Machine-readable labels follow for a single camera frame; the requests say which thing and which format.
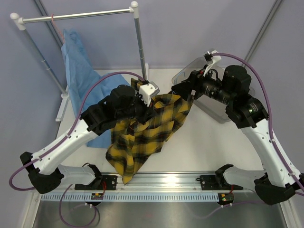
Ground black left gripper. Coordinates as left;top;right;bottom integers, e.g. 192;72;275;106
116;92;158;125

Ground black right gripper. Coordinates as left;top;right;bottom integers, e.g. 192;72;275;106
171;64;235;106

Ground yellow plaid shirt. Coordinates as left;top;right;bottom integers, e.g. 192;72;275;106
105;92;194;184

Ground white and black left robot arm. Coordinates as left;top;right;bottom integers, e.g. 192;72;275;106
20;82;159;194

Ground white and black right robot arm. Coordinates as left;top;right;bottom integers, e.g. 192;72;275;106
171;65;304;205

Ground light blue shirt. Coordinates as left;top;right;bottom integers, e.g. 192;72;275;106
61;28;131;149

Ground clear plastic bin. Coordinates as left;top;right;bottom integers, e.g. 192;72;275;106
172;57;251;124

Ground white and metal clothes rack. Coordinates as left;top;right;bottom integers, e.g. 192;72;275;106
10;1;148;122

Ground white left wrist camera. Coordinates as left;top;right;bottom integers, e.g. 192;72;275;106
139;82;160;106

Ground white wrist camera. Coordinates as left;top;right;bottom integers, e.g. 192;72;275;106
139;82;160;106
203;49;221;76

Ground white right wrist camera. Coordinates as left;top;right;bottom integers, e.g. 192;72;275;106
203;49;221;76

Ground aluminium mounting rail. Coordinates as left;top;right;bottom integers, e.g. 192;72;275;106
30;171;268;193

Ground perforated white cable duct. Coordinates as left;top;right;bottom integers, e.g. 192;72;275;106
41;192;219;202

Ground aluminium frame post left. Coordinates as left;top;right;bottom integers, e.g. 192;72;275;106
32;0;63;50

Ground aluminium frame post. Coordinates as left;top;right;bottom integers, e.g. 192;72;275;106
32;0;63;50
244;0;284;63

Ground pink wire hanger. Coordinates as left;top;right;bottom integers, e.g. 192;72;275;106
51;14;65;44

